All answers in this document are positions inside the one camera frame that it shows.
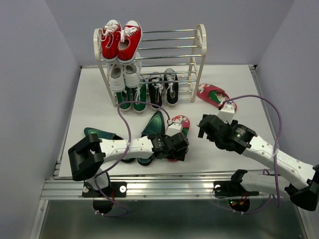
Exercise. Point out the black canvas sneaker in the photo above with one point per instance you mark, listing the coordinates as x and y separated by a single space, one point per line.
155 88
171 87

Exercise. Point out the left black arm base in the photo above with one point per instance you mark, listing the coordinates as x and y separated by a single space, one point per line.
104 203

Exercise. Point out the left white sneaker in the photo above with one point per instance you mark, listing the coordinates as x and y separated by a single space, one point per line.
115 77

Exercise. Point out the left green leather loafer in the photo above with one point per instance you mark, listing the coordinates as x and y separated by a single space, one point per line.
101 134

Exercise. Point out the pink patterned flip-flop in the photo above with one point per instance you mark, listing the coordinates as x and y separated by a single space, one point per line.
212 94
184 121

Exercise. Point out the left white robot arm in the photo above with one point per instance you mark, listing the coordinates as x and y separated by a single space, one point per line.
87 156

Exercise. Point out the right white sneaker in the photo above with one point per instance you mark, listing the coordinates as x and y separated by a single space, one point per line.
132 73

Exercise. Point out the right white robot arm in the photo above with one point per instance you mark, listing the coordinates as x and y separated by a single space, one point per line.
296 180

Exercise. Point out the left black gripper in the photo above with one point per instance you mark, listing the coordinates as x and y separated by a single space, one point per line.
178 155

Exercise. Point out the green leather loafer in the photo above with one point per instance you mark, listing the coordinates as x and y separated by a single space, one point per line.
101 134
154 126

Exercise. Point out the left green canvas sneaker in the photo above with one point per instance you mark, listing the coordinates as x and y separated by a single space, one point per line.
123 98

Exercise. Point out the right green canvas sneaker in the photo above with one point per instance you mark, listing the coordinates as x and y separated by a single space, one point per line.
140 96

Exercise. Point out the red canvas sneaker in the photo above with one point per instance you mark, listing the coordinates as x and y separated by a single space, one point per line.
110 39
130 38

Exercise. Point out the aluminium mounting rail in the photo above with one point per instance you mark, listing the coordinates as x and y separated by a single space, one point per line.
150 187

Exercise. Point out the white sneaker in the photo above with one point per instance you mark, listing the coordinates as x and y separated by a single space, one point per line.
132 73
115 77

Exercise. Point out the left red canvas sneaker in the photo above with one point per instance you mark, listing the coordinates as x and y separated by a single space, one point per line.
110 39

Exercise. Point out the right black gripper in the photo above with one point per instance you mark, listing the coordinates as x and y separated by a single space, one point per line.
232 123

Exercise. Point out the green canvas sneaker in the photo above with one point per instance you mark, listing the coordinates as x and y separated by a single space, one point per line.
123 98
140 96

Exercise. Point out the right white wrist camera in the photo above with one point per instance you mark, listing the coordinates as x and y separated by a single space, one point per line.
226 113

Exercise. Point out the cream metal shoe rack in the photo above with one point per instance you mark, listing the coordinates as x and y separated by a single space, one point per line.
183 50

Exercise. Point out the right red canvas sneaker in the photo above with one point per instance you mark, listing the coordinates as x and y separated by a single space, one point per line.
130 38

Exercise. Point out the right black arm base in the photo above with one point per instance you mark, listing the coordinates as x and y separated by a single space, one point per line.
238 197

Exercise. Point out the right green leather loafer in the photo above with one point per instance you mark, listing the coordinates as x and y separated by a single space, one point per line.
154 126

